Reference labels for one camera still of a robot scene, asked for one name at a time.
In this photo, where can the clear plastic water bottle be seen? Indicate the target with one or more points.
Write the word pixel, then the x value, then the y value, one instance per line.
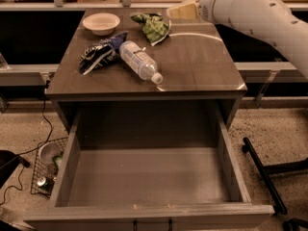
pixel 141 63

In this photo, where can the white paper bowl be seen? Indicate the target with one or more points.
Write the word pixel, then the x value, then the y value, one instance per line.
pixel 101 24

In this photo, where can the black drawer handle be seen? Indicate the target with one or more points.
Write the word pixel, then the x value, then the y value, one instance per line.
pixel 153 225

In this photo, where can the grey cabinet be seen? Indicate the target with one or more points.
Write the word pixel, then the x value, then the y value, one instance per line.
pixel 191 62

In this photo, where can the black object at left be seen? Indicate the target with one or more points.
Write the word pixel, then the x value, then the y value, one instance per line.
pixel 8 163

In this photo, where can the black chair base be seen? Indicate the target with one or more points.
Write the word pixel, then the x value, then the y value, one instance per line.
pixel 292 224

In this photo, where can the green jalapeno chip bag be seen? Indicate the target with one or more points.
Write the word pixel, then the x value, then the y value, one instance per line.
pixel 153 26

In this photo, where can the open grey top drawer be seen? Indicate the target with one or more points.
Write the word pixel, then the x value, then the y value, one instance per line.
pixel 158 161

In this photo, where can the blue chip bag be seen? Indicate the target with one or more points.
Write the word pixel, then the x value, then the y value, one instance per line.
pixel 102 53

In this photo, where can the black wire basket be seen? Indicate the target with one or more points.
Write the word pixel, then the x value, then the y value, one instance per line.
pixel 47 164

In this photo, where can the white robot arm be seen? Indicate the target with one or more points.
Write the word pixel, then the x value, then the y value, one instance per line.
pixel 270 21

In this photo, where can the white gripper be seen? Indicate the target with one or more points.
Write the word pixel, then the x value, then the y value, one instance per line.
pixel 212 4

